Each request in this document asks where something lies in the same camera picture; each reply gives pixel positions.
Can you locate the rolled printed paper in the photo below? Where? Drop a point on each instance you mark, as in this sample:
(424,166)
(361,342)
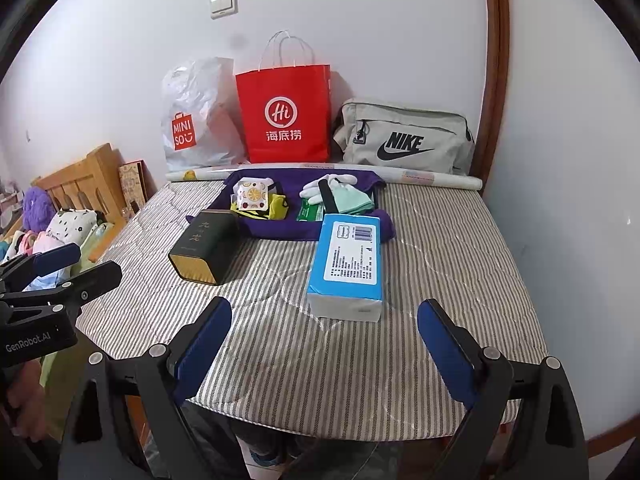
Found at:
(435,179)

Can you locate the blue tissue box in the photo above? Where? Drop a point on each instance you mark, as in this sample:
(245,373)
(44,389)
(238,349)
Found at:
(347,265)

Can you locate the white plastic shopping bag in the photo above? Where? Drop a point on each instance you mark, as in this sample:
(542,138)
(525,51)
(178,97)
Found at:
(197,110)

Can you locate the brown wooden baseboard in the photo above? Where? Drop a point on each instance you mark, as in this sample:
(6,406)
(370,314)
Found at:
(615,447)

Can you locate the grey striped quilt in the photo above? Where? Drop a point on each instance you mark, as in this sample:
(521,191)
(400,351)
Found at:
(300,350)

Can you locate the grey waist bag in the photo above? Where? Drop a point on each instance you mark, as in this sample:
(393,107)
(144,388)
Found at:
(405,130)

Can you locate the purple fabric tray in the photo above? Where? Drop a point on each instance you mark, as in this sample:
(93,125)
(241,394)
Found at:
(280,229)

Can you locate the dark green tea tin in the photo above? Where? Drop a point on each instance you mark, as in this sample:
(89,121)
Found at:
(202,247)

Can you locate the pastel floral blanket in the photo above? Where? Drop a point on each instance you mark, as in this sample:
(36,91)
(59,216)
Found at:
(22,245)

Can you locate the wooden headboard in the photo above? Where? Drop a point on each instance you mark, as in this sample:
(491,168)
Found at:
(80,185)

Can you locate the white polka dot pillow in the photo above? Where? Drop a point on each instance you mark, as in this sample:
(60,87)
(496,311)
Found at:
(72,225)

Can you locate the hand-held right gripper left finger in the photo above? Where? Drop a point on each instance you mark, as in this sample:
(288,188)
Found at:
(200,355)

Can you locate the brown patterned book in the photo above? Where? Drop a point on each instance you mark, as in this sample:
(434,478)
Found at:
(134,180)

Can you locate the mint green cloth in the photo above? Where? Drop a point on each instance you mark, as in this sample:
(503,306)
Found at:
(356,200)

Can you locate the red paper bag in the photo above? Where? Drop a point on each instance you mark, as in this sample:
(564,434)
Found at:
(285,85)

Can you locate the brown wooden door frame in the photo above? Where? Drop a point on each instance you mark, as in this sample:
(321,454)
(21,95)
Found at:
(495,60)

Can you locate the dark green wipe packet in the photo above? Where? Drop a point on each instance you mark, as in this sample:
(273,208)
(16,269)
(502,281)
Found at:
(309,212)

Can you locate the person's left hand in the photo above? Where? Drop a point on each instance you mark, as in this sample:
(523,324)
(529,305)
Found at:
(25,390)

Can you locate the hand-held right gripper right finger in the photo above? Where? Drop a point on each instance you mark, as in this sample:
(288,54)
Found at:
(445,355)

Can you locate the white cotton gloves pair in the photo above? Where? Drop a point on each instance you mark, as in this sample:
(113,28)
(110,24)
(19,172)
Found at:
(320,187)

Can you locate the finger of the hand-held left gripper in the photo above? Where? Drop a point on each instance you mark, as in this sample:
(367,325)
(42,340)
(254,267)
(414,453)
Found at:
(55,259)
(95,280)

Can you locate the white wall switch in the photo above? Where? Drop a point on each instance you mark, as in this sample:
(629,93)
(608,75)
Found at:
(223,4)

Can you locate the purple plush toy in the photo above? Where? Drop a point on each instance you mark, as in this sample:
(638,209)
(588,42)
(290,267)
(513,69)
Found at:
(37,205)

